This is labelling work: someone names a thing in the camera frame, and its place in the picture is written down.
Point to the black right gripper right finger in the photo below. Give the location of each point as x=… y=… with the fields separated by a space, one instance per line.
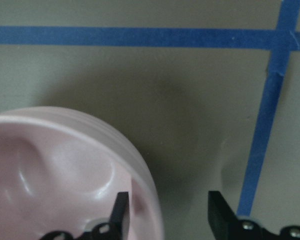
x=221 y=218

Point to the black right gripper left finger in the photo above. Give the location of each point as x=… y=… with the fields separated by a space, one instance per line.
x=119 y=218

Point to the pink bowl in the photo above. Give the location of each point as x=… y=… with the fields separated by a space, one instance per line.
x=61 y=170

